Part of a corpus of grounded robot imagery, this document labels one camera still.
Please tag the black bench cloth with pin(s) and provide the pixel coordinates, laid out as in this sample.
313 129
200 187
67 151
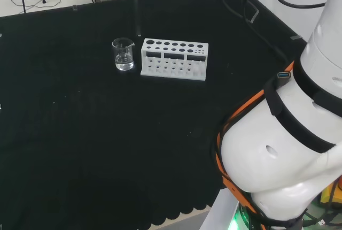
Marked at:
107 133

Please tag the yellow stop button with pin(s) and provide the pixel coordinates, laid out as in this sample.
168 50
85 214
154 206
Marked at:
327 194

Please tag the clear glass rod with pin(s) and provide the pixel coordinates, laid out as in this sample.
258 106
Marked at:
138 13

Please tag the white test tube rack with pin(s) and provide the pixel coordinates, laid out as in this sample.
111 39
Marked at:
171 67

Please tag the clear glass beaker with water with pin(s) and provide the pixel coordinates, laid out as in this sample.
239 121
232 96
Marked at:
123 58

